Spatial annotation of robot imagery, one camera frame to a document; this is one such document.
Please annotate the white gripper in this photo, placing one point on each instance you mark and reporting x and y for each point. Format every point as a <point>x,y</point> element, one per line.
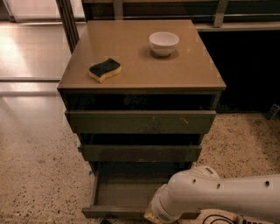
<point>161,210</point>

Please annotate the drawer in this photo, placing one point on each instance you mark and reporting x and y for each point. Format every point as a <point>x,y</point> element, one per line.
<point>123,190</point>
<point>141,153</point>
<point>141,121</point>

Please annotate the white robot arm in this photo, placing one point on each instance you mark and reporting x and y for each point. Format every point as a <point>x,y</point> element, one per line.
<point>201,188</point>

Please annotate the brown drawer cabinet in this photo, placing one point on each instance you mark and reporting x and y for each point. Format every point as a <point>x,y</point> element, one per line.
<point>187,79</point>

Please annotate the grey power strip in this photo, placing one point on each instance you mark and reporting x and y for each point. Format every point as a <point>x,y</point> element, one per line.
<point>248,220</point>

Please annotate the small dark floor object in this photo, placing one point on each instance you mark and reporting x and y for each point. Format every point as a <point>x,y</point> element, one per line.
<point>273,111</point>

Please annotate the yellow green sponge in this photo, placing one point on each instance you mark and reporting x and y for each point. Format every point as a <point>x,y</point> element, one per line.
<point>104,70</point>

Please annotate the white ceramic bowl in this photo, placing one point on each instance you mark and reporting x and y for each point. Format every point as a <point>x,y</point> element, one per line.
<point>163,43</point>

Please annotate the metal shelf frame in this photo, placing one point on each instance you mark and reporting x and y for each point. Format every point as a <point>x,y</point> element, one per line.
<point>215,20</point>

